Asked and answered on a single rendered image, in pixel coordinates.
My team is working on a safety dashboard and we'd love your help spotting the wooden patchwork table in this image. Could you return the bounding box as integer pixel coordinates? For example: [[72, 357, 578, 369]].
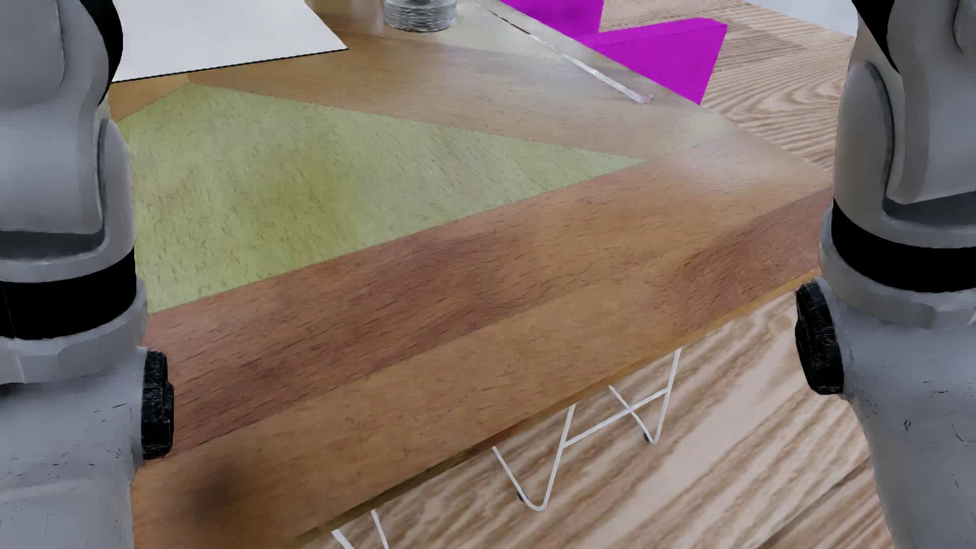
[[107, 0, 835, 549]]

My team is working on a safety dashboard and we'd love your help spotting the clear acrylic panel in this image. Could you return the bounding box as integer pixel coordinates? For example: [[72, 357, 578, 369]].
[[474, 0, 655, 104]]

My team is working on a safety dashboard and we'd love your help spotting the clear glass jar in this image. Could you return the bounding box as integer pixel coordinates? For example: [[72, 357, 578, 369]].
[[383, 0, 459, 33]]

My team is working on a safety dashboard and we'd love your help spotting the white paper sheet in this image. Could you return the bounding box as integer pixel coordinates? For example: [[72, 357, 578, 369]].
[[111, 0, 349, 83]]

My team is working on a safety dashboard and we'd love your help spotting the white wire table leg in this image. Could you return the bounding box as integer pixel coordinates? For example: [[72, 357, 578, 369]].
[[329, 348, 683, 549]]

